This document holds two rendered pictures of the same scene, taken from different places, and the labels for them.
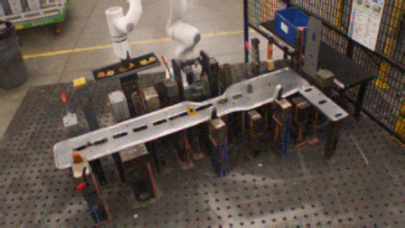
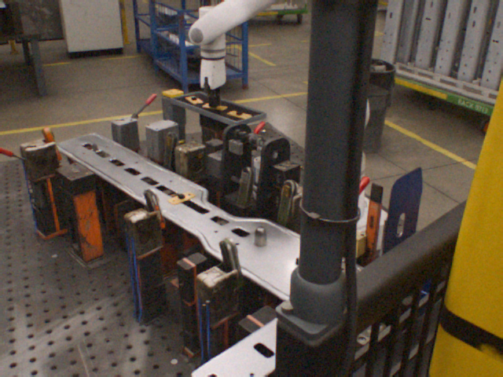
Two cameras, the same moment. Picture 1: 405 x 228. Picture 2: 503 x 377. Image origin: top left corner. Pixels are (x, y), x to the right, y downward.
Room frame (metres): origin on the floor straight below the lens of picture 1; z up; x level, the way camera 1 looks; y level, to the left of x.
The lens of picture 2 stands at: (1.01, -1.36, 1.74)
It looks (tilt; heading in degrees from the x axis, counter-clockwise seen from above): 27 degrees down; 66
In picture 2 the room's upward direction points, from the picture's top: straight up
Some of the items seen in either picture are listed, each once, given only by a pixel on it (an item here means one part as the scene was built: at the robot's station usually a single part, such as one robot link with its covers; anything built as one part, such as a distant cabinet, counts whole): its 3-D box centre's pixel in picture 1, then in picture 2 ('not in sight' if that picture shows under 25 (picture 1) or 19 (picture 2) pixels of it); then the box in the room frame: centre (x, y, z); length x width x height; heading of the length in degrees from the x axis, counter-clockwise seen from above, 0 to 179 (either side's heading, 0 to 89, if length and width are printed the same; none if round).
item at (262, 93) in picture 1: (188, 114); (175, 198); (1.40, 0.02, 1.00); 1.38 x 0.22 x 0.02; 108
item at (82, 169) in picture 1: (91, 193); (45, 189); (1.05, 0.50, 0.88); 0.15 x 0.11 x 0.36; 18
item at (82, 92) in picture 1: (90, 116); (176, 149); (1.58, 0.57, 0.92); 0.08 x 0.08 x 0.44; 18
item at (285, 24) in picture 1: (295, 26); not in sight; (2.04, -0.74, 1.10); 0.30 x 0.17 x 0.13; 10
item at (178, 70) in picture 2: not in sight; (197, 42); (3.16, 4.77, 0.47); 1.20 x 0.80 x 0.95; 90
